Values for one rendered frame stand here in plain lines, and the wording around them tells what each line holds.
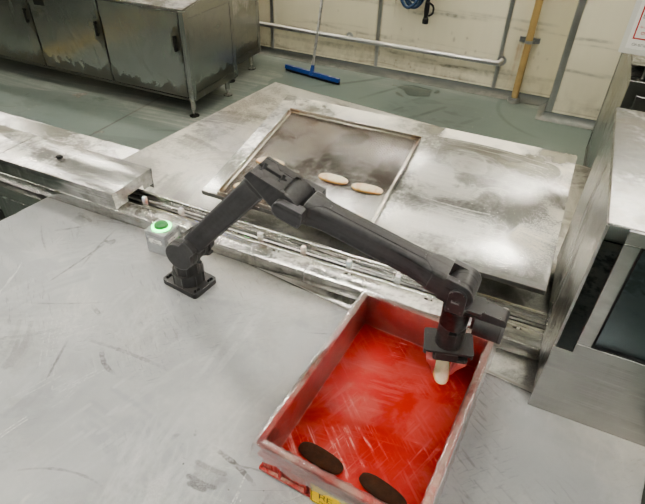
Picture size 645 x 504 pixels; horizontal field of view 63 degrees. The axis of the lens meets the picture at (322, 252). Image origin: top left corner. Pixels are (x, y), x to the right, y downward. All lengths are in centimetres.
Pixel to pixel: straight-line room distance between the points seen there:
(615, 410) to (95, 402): 107
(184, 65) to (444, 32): 223
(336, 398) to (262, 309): 33
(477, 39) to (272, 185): 406
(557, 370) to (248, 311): 73
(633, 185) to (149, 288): 114
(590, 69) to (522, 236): 318
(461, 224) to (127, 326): 94
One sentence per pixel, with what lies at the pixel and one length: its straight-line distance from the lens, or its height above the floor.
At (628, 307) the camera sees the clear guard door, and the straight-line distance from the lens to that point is 107.
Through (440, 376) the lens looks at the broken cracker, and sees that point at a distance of 122.
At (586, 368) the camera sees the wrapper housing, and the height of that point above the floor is 98.
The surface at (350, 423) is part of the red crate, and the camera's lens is 116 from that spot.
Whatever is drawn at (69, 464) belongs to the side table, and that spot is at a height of 82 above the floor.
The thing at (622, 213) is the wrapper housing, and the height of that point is 130.
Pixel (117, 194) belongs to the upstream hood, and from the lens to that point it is 173.
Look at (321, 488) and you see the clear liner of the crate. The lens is 100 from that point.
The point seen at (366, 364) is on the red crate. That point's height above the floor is 82.
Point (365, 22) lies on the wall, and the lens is 524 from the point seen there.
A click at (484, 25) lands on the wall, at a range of 496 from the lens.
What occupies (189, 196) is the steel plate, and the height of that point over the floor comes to 82.
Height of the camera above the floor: 178
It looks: 39 degrees down
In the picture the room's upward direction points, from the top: 2 degrees clockwise
